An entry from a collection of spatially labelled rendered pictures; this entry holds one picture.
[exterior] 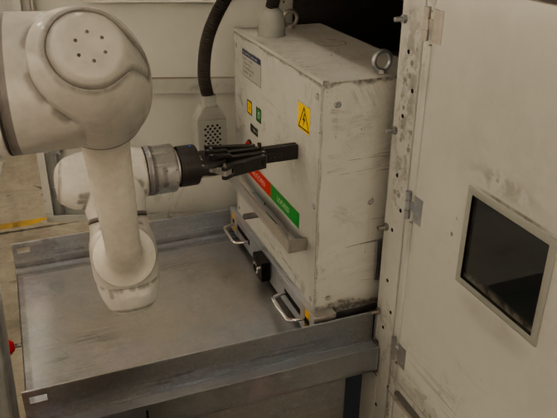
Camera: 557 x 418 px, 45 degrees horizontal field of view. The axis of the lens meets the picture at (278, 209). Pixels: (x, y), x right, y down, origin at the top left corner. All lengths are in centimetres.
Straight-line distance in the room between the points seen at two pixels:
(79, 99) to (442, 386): 82
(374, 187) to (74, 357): 68
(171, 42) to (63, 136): 116
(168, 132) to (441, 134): 96
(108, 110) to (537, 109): 52
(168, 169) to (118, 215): 26
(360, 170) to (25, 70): 78
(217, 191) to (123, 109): 129
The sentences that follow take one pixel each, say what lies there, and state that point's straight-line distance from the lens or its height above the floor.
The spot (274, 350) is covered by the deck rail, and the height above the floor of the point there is 88.
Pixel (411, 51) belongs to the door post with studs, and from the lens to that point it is 114.
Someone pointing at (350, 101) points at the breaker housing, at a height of 135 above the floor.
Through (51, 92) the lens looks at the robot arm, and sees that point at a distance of 59.
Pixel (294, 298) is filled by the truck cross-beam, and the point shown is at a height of 91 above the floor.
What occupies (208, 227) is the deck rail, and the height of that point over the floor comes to 87.
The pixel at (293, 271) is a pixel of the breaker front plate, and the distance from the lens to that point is 144.
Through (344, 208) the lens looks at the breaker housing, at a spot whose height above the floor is 114.
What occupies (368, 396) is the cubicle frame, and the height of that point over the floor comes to 70.
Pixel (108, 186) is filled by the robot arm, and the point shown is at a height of 134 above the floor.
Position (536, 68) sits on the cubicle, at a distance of 88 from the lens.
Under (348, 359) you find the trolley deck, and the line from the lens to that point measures 139.
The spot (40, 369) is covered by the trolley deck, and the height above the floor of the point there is 85.
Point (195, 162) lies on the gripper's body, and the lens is 121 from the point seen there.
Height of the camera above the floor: 170
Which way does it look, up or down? 26 degrees down
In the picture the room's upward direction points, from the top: straight up
